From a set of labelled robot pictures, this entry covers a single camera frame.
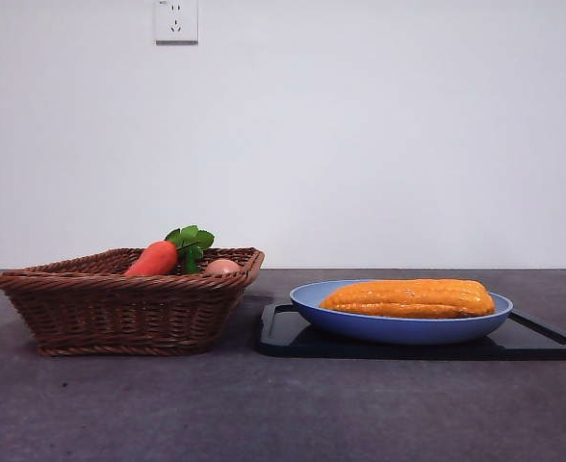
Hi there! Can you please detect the orange corn cob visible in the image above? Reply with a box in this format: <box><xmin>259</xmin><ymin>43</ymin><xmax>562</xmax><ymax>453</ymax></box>
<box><xmin>319</xmin><ymin>278</ymin><xmax>497</xmax><ymax>320</ymax></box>

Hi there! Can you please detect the blue round plate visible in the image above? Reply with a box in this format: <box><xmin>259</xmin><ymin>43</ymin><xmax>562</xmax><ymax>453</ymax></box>
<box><xmin>289</xmin><ymin>279</ymin><xmax>514</xmax><ymax>347</ymax></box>

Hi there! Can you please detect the brown wicker basket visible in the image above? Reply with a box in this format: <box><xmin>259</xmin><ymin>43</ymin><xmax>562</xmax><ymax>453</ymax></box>
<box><xmin>0</xmin><ymin>246</ymin><xmax>266</xmax><ymax>357</ymax></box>

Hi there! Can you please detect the brown egg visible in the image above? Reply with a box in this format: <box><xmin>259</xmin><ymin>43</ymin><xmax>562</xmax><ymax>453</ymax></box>
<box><xmin>202</xmin><ymin>258</ymin><xmax>243</xmax><ymax>277</ymax></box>

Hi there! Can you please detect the orange carrot with green leaves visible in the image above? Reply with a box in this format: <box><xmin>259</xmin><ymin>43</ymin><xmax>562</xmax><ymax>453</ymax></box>
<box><xmin>122</xmin><ymin>224</ymin><xmax>216</xmax><ymax>278</ymax></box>

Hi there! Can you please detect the black flat tray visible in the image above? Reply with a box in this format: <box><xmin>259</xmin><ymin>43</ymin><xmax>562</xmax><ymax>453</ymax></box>
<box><xmin>255</xmin><ymin>302</ymin><xmax>566</xmax><ymax>362</ymax></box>

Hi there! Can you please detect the white wall socket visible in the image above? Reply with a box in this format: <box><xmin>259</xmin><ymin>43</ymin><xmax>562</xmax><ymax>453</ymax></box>
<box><xmin>154</xmin><ymin>0</ymin><xmax>199</xmax><ymax>47</ymax></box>

